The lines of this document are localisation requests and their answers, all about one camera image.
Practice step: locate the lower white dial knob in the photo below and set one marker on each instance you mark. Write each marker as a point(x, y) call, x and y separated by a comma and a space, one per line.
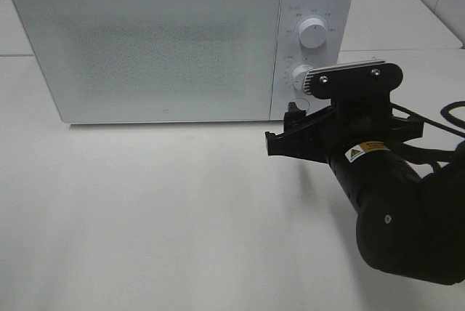
point(298, 75)

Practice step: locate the white microwave door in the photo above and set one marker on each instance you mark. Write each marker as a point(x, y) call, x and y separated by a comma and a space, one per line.
point(128, 61)

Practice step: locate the round white door button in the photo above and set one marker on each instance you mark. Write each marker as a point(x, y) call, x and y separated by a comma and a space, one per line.
point(302, 104)

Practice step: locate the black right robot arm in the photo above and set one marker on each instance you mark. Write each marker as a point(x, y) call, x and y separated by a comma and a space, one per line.
point(409, 201)

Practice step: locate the white dial knob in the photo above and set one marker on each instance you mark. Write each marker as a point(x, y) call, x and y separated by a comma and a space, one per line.
point(312, 32)
point(298, 75)

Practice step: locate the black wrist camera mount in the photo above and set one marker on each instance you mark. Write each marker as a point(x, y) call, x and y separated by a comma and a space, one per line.
point(352, 80)

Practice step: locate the upper white dial knob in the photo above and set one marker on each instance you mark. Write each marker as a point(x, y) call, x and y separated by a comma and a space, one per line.
point(312, 32)

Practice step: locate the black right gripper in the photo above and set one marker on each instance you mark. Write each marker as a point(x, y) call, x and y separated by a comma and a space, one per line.
point(330, 132)

